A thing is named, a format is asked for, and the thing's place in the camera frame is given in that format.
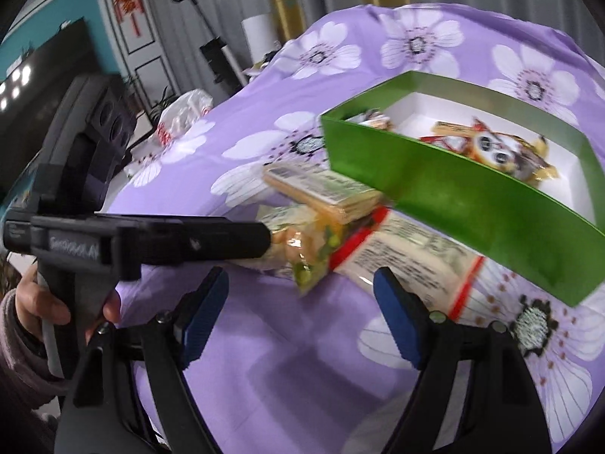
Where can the green cardboard box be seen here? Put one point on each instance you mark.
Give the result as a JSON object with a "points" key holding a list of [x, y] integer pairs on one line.
{"points": [[552, 234]]}

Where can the orange panda snack bag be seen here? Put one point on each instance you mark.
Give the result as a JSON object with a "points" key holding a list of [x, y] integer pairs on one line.
{"points": [[504, 152]]}

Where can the purple sleeve forearm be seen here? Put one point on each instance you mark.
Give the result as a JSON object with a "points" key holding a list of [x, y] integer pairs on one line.
{"points": [[24, 374]]}

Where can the beige biscuit packet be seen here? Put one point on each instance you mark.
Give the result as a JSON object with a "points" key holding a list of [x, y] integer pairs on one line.
{"points": [[326, 191]]}

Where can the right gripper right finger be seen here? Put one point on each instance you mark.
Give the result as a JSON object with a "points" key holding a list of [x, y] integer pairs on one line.
{"points": [[405, 315]]}

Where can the red white snack packet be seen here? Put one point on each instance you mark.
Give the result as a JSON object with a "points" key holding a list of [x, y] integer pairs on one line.
{"points": [[439, 270]]}

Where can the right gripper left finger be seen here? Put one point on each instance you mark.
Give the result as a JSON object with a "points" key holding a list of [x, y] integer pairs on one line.
{"points": [[200, 310]]}

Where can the white peanut snack bag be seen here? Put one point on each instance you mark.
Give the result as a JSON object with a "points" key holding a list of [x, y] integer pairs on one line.
{"points": [[373, 118]]}

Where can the purple floral tablecloth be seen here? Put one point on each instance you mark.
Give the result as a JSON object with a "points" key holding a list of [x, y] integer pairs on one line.
{"points": [[320, 373]]}

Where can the green pea snack bag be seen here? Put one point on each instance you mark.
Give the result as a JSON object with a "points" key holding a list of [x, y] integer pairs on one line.
{"points": [[302, 243]]}

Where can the red paper wall decoration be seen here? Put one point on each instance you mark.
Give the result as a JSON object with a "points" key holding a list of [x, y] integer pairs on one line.
{"points": [[127, 11]]}

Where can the white plastic bag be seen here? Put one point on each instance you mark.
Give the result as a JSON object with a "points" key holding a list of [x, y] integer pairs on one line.
{"points": [[182, 114]]}

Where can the potted plant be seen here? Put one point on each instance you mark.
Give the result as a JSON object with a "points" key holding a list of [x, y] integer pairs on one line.
{"points": [[167, 98]]}

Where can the person's left hand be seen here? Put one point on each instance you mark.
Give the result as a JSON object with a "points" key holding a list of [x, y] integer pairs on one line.
{"points": [[35, 305]]}

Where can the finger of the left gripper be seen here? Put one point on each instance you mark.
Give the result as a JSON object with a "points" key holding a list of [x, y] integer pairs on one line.
{"points": [[174, 240]]}

